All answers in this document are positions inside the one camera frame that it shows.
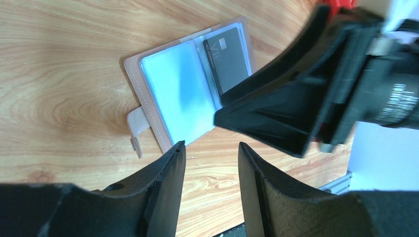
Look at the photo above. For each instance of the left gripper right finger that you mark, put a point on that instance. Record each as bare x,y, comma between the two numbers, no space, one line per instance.
277,205

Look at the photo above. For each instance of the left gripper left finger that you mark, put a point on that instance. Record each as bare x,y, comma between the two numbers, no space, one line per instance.
144,204

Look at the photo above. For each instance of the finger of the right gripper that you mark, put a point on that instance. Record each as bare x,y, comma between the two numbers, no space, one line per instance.
296,96

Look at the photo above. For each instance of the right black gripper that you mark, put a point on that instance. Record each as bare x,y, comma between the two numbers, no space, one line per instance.
385,90

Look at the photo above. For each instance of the VIP black credit card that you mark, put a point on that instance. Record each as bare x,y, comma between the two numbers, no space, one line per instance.
226,58

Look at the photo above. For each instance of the beige card holder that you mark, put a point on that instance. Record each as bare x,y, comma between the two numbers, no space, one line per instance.
175,88

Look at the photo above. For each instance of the right red plastic bin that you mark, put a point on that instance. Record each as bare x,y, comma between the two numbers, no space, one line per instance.
336,5

